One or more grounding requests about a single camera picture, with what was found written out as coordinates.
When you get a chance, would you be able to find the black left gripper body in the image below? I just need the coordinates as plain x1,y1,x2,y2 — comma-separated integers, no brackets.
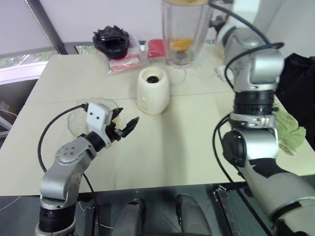
105,119,124,143

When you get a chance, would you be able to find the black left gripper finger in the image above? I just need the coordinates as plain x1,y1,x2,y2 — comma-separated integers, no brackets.
122,116,140,138
111,107,124,121

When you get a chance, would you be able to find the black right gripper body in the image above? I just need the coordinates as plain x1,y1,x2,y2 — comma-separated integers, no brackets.
209,15,227,34

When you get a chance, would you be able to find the clear blender jar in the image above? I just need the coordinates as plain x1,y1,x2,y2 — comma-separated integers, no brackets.
160,0,214,66

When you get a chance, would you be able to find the cream blender jar lid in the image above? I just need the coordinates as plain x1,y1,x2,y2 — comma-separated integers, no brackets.
166,0,209,6

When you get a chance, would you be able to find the cream blender base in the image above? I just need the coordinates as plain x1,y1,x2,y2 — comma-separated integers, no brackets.
136,67,171,116

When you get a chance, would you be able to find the scalloped glass bowl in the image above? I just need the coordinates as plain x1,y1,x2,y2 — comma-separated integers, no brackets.
67,97,119,138

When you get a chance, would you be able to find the clear bag with red packets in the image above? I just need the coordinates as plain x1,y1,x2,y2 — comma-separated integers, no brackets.
106,34,146,75

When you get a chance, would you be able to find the dark rounded grey shape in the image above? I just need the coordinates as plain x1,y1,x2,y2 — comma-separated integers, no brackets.
175,194,213,236
114,197,146,236

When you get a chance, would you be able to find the green towel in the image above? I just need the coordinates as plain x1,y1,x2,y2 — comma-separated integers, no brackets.
272,105,307,156

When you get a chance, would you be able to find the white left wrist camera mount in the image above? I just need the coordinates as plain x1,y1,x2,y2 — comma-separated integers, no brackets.
86,102,113,148

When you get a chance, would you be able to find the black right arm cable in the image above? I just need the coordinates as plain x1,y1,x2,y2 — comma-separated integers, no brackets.
208,0,285,184

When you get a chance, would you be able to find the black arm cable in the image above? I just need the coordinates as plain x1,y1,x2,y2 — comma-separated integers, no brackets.
208,0,285,184
37,104,102,223

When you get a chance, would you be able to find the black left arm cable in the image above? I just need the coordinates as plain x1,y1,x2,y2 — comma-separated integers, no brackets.
37,104,102,223

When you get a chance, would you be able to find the black metal table bracket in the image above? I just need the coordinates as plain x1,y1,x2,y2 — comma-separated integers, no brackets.
83,206,102,236
212,183,241,236

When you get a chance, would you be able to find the black window frame post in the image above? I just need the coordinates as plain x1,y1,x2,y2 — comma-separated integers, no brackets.
24,0,69,55

